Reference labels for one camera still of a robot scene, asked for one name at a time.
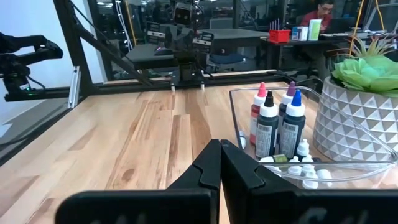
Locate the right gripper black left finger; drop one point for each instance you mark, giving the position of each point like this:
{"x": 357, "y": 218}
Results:
{"x": 202, "y": 174}

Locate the large violet food colouring bottle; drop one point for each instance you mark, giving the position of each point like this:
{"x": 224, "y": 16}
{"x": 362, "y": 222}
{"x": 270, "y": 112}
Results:
{"x": 286, "y": 101}

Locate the green and white box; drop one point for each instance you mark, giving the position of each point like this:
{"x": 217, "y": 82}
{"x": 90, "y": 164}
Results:
{"x": 314, "y": 29}

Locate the blue chair seat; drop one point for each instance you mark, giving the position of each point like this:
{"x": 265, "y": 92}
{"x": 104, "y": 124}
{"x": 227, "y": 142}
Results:
{"x": 230, "y": 59}

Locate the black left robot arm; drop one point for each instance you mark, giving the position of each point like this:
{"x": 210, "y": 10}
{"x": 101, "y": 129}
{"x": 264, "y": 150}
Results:
{"x": 188, "y": 73}

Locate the grey metal frame bracket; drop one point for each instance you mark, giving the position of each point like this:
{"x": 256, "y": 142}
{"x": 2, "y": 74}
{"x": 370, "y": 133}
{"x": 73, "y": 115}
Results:
{"x": 74, "y": 87}

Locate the green succulent plant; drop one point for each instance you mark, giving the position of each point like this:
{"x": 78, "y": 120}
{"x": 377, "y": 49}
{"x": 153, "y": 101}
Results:
{"x": 367, "y": 74}

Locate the black laptop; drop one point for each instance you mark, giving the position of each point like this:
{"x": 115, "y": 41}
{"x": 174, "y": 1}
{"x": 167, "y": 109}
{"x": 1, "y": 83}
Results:
{"x": 340, "y": 25}

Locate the red pen holder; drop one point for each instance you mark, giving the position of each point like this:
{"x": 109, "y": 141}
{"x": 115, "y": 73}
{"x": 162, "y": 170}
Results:
{"x": 279, "y": 35}

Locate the person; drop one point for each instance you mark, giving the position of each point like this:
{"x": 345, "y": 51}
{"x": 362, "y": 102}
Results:
{"x": 320, "y": 14}

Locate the large pink food colouring bottle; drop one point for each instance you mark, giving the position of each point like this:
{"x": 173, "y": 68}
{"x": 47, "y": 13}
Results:
{"x": 256, "y": 109}

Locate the white and blue box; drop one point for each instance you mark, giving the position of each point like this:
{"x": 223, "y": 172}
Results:
{"x": 300, "y": 33}

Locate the small white peg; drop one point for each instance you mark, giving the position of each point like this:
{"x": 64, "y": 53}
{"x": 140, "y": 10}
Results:
{"x": 202, "y": 86}
{"x": 172, "y": 88}

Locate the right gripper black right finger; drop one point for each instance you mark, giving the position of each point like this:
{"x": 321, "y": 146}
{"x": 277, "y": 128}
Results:
{"x": 239, "y": 180}

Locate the clear plastic container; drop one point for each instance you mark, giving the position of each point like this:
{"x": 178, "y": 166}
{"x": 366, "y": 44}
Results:
{"x": 351, "y": 174}

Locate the large black food colouring bottle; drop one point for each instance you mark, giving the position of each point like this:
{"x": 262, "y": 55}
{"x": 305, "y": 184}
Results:
{"x": 266, "y": 133}

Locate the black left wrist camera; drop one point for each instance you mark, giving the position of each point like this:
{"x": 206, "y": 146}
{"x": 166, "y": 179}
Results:
{"x": 183, "y": 14}

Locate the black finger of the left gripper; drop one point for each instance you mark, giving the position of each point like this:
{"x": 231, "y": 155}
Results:
{"x": 175, "y": 43}
{"x": 188, "y": 43}

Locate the white patterned plant pot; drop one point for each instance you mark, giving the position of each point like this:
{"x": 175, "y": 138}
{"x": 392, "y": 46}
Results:
{"x": 351, "y": 124}

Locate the large blue food colouring bottle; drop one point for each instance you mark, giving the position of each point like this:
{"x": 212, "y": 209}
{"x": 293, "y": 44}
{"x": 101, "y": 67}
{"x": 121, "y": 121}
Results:
{"x": 292, "y": 130}

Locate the dark grey desk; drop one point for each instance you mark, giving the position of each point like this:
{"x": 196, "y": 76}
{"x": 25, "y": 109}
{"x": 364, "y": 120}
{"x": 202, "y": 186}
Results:
{"x": 140, "y": 56}

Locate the black computer mouse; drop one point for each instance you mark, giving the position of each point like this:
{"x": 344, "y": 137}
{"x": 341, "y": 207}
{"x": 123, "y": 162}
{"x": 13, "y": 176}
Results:
{"x": 162, "y": 51}

